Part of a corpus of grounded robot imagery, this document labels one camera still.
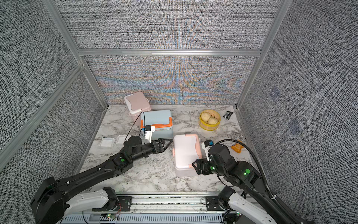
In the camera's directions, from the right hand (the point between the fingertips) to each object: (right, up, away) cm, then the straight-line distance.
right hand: (199, 160), depth 68 cm
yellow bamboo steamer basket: (+10, +23, +38) cm, 46 cm away
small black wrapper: (+29, +24, +43) cm, 57 cm away
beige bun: (+15, +19, +35) cm, 42 cm away
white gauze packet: (-60, +4, +30) cm, 67 cm away
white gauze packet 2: (-51, +6, +32) cm, 61 cm away
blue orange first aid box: (-21, +19, +27) cm, 39 cm away
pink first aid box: (-41, +32, +34) cm, 62 cm away
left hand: (-13, +9, +3) cm, 16 cm away
